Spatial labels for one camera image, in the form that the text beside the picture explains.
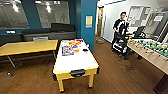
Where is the small orange bowl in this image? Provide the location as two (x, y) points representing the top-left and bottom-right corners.
(72, 48), (81, 54)

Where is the cardboard box stack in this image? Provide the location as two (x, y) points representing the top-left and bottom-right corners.
(94, 37), (105, 45)

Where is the yellow air hockey table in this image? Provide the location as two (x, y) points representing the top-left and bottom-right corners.
(51, 38), (101, 93)

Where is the yellow framed pillar notice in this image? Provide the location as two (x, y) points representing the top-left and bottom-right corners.
(85, 14), (94, 29)

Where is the brown wooden door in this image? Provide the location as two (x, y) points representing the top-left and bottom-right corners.
(97, 6), (105, 41)

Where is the dark grey sofa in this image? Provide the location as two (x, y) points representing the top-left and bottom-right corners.
(21, 22), (77, 43)
(0, 33), (24, 46)

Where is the person in black shirt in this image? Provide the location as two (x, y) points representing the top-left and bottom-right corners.
(110, 11), (131, 58)

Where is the small green round item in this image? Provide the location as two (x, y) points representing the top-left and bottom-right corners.
(123, 35), (131, 41)

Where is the interior glass window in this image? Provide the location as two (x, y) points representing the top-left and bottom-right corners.
(35, 0), (72, 29)
(0, 1), (30, 30)

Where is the black laptop screen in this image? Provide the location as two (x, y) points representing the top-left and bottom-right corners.
(133, 25), (147, 38)

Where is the yellow wooden table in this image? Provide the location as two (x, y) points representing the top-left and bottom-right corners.
(0, 39), (59, 78)

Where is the green foosball table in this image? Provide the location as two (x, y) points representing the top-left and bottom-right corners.
(126, 38), (168, 94)

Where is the white framed wall poster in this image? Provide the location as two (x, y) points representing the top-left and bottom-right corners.
(129, 5), (144, 28)

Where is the white wall power strip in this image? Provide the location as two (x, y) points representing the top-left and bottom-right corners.
(5, 30), (16, 34)

